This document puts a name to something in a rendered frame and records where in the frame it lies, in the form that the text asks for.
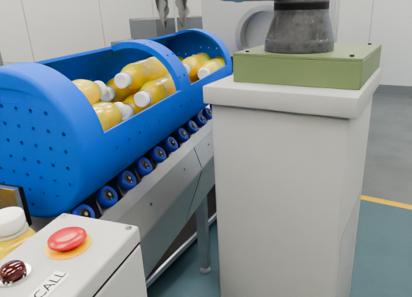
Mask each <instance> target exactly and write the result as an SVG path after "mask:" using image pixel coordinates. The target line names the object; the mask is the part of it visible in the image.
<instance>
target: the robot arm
mask: <svg viewBox="0 0 412 297"><path fill-rule="evenodd" d="M155 1H156V6H157V10H158V13H159V17H160V20H161V23H162V25H163V27H164V28H166V25H167V21H166V16H167V15H168V14H169V7H168V1H167V0H155ZM221 1H234V2H243V1H274V7H273V17H272V20H271V23H270V26H269V30H268V32H267V35H266V38H265V44H264V50H265V51H268V52H272V53H285V54H313V53H326V52H330V51H333V50H334V43H335V39H334V34H333V31H332V26H331V22H330V18H329V3H330V0H221ZM186 2H187V0H175V5H176V6H177V8H178V14H179V16H180V24H181V26H182V28H183V27H185V23H186V17H187V15H188V14H189V8H188V6H187V5H186Z"/></svg>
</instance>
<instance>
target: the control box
mask: <svg viewBox="0 0 412 297"><path fill-rule="evenodd" d="M66 227H81V228H83V229H85V231H86V239H85V241H84V242H83V243H81V245H79V246H77V247H76V248H75V249H73V250H70V251H67V252H62V251H54V250H51V249H50V248H49V247H48V244H47V241H48V238H49V237H50V236H51V235H52V234H54V232H56V231H58V230H60V229H62V228H66ZM139 244H140V236H139V228H138V227H136V226H133V225H126V224H120V223H116V222H110V221H106V220H99V219H93V218H89V217H82V216H76V215H72V214H66V213H63V214H61V215H60V216H59V217H57V218H56V219H55V220H53V221H52V222H50V223H49V224H48V225H47V226H45V227H44V228H43V229H41V230H40V231H38V232H37V233H36V234H35V235H33V236H32V237H30V238H29V239H28V240H27V241H25V242H24V243H23V244H22V245H20V246H19V247H17V248H16V249H15V250H13V251H12V252H11V253H10V254H8V255H7V256H5V257H4V258H3V259H2V260H0V267H1V266H2V265H3V264H4V263H6V262H8V261H11V260H21V261H23V262H24V263H25V265H26V269H27V270H26V272H25V274H24V275H23V276H21V277H20V278H18V279H16V280H13V281H11V282H2V281H0V297H34V294H35V293H36V292H37V291H38V290H40V291H38V292H37V293H36V296H37V297H40V296H42V295H44V294H45V292H46V291H47V293H46V294H45V295H44V296H43V297H147V289H146V283H145V275H144V270H143V261H142V253H141V247H140V245H139ZM65 273H67V274H66V275H65ZM55 274H56V275H59V276H63V275H65V276H64V277H58V276H54V275H55ZM60 278H61V280H60V281H59V282H58V283H56V282H51V281H49V280H54V281H58V280H59V279H60ZM48 284H55V285H51V286H50V287H49V288H48V289H49V291H48V290H47V289H46V288H45V287H44V286H43V285H48Z"/></svg>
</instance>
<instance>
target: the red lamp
mask: <svg viewBox="0 0 412 297"><path fill-rule="evenodd" d="M26 270H27V269H26V265H25V263H24V262H23V261H21V260H11V261H8V262H6V263H4V264H3V265H2V266H1V267H0V281H2V282H11V281H13V280H16V279H18V278H20V277H21V276H23V275H24V274H25V272H26Z"/></svg>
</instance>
